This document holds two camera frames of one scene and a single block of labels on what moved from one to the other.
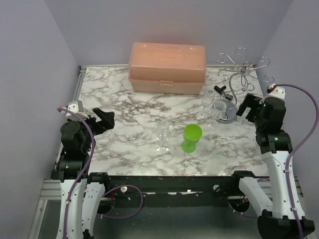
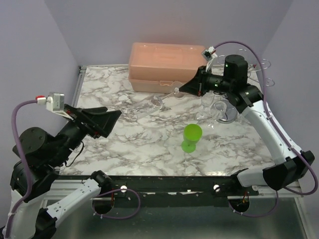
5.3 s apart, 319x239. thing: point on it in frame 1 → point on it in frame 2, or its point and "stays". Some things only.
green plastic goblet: [192, 133] stays
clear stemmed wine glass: [162, 135] → [152, 103]
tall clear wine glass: [207, 99] stays
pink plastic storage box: [167, 67] stays
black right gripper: [251, 100] → [196, 88]
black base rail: [174, 191] stays
